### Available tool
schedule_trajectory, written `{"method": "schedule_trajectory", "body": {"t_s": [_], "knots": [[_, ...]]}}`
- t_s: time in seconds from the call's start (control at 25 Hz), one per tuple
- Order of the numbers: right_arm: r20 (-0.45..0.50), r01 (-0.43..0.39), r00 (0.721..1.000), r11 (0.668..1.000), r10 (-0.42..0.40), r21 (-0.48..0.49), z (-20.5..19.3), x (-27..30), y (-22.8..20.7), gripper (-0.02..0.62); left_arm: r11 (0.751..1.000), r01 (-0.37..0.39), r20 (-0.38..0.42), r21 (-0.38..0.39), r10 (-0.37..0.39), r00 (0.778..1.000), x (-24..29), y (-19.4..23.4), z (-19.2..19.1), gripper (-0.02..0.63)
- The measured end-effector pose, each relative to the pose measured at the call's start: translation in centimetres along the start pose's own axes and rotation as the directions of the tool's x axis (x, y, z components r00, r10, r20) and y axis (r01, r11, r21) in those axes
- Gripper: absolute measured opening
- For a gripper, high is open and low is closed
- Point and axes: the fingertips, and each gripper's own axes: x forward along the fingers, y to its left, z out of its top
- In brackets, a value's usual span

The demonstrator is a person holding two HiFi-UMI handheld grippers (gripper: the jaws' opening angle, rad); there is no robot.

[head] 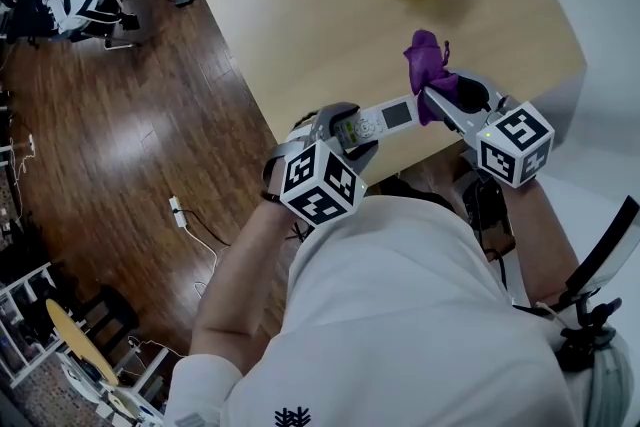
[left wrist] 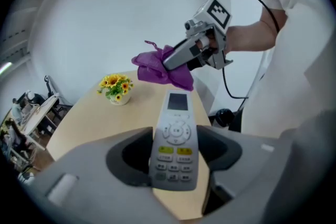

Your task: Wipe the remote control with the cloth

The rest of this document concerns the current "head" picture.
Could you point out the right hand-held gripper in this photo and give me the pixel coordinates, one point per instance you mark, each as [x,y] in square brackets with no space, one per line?
[515,145]

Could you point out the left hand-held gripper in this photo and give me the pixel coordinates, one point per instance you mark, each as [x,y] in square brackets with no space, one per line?
[320,187]

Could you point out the grey remote control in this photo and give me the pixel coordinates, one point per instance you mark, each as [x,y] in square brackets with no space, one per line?
[395,116]

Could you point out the purple cloth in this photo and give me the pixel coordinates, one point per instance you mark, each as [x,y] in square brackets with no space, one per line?
[426,60]

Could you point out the person's left forearm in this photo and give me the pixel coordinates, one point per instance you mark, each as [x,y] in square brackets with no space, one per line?
[235,285]

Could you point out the person's right forearm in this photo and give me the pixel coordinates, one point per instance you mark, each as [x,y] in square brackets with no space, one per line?
[542,235]

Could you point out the person's dark trousers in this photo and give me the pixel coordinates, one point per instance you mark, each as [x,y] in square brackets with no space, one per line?
[415,190]

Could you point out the black wristband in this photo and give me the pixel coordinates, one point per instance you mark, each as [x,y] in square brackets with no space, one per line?
[270,197]

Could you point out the person's white shirt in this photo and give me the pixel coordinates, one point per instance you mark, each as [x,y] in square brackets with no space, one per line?
[400,315]

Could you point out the white power strip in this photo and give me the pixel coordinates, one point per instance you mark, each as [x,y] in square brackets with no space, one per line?
[177,211]

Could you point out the black stool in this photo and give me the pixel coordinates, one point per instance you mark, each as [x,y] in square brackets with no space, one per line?
[107,317]

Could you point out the round yellow table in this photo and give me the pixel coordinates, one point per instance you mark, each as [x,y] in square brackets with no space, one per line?
[80,340]

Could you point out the white shelf unit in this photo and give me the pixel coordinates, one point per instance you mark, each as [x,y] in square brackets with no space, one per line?
[25,315]

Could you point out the black clamp mount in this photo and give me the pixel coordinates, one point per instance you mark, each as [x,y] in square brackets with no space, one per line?
[590,335]

